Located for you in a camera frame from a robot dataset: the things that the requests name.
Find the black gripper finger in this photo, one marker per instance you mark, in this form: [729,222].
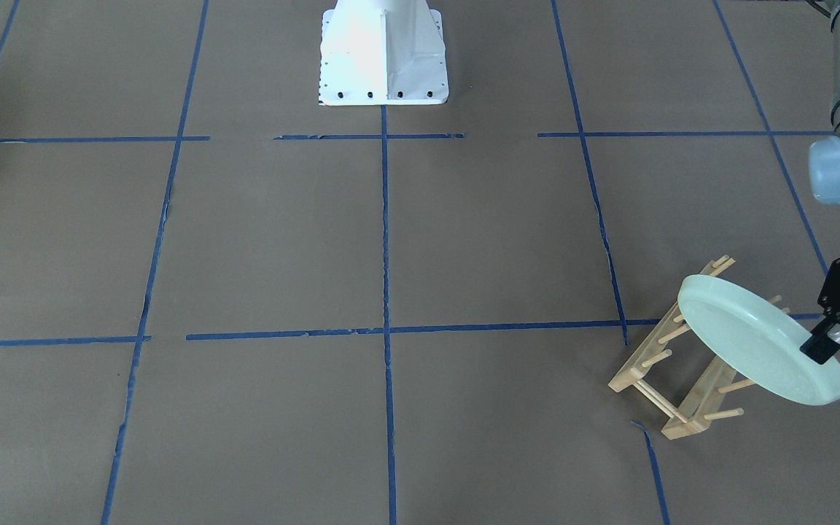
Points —
[823,341]

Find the wooden dish rack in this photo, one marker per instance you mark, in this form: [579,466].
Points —
[680,376]

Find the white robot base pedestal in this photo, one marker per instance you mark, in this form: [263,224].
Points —
[382,52]

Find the pale green round plate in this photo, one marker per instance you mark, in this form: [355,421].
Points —
[757,339]

